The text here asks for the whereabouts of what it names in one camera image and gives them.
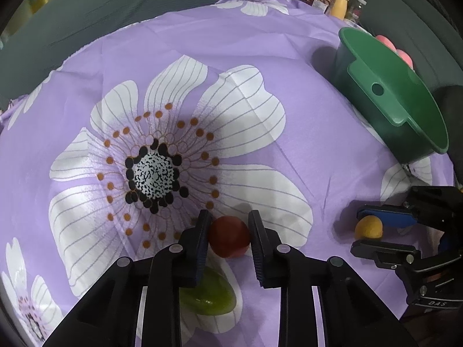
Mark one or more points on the green plastic bowl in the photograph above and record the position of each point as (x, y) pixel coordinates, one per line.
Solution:
(389, 95)

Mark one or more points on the green mango-shaped fruit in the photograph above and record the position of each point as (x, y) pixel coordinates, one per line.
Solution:
(212, 296)

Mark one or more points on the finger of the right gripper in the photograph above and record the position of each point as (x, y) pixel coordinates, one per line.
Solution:
(390, 215)
(385, 255)

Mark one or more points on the pink round toy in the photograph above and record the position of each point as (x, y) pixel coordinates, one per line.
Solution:
(403, 55)

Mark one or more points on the yellow-brown small fruit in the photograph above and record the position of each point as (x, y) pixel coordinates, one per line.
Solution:
(369, 227)

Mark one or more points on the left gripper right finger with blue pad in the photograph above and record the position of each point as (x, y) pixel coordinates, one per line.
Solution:
(321, 301)

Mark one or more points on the red tomato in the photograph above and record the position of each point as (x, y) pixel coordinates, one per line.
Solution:
(229, 237)

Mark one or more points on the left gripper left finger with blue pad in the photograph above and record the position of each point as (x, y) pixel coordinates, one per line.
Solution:
(142, 294)

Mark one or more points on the purple floral tablecloth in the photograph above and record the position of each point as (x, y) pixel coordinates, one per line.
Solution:
(224, 107)

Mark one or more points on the grey sofa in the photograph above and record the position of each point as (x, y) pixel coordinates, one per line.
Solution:
(62, 27)

